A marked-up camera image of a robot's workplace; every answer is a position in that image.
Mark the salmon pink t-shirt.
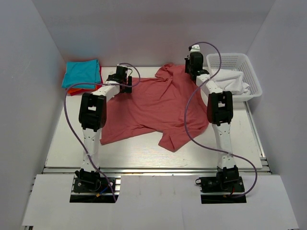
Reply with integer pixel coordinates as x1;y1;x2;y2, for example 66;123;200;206
100;63;209;152

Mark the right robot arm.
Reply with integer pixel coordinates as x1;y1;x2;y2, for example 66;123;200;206
185;48;239;191

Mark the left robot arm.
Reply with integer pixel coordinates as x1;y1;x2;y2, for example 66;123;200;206
79;63;132;176

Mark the folded red t-shirt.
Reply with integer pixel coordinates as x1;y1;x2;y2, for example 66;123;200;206
99;66;104;83

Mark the folded teal t-shirt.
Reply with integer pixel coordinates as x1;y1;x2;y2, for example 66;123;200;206
62;59;101;89

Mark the white t-shirt in basket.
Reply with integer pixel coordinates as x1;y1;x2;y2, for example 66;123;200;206
212;69;250;95

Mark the white plastic basket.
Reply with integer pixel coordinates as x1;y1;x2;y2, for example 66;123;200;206
206;53;262;102

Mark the folded orange t-shirt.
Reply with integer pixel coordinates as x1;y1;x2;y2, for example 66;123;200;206
68;87;98;96

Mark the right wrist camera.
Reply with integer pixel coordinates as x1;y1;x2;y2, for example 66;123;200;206
188;44;201;53

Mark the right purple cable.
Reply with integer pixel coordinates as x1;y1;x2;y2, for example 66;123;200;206
184;42;259;198

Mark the purple cable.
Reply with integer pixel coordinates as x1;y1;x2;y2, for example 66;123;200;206
184;42;259;198
63;62;141;203

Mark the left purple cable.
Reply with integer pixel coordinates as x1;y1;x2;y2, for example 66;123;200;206
63;62;141;203

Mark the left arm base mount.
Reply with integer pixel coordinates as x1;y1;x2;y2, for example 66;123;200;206
70;169;120;204

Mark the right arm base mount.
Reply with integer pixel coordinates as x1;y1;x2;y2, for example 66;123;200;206
195;166;247;204

